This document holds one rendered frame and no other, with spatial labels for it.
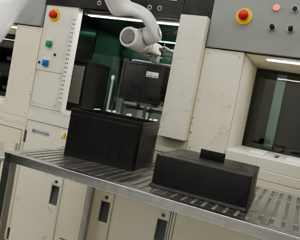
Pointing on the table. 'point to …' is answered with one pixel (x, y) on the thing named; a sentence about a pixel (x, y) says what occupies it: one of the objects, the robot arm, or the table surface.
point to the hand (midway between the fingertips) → (156, 51)
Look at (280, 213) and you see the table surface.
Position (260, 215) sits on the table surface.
